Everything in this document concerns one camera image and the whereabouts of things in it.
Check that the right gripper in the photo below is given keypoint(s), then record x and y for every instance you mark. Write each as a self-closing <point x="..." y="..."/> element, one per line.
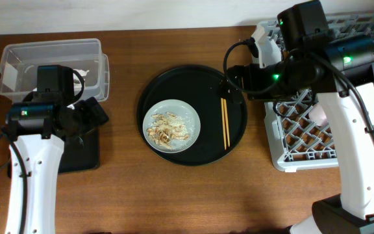
<point x="234" y="79"/>

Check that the wooden chopstick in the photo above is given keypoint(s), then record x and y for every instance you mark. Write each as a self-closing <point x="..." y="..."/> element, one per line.
<point x="226" y="123"/>
<point x="223" y="123"/>

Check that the white tissue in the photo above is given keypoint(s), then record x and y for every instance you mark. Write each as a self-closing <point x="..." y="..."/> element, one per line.
<point x="82" y="73"/>

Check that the grey plate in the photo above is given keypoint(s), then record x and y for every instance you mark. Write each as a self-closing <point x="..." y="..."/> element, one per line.
<point x="180" y="108"/>

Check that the food scraps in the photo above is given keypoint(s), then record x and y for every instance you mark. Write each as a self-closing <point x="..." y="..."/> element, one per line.
<point x="166" y="128"/>

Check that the pink cup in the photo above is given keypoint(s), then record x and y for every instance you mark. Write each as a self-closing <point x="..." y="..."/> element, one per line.
<point x="317" y="115"/>

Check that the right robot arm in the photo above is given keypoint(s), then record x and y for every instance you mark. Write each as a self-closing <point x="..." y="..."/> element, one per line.
<point x="340" y="74"/>

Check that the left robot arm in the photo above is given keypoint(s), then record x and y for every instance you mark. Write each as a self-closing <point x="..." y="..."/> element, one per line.
<point x="38" y="128"/>

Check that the grey dishwasher rack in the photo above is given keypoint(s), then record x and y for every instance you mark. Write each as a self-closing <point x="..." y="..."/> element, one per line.
<point x="295" y="141"/>

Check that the clear plastic bin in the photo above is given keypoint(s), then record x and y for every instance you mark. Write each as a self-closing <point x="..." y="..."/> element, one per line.
<point x="19" y="63"/>

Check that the black rectangular tray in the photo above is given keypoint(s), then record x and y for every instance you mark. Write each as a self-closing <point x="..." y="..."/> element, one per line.
<point x="83" y="156"/>

